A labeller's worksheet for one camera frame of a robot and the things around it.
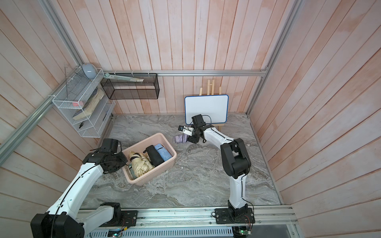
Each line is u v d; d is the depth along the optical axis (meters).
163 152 0.90
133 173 0.77
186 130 0.86
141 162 0.80
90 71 0.82
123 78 0.90
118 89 1.04
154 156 0.88
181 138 1.02
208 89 0.93
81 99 0.78
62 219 0.37
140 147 0.86
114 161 0.67
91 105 0.80
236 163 0.53
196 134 0.84
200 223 0.73
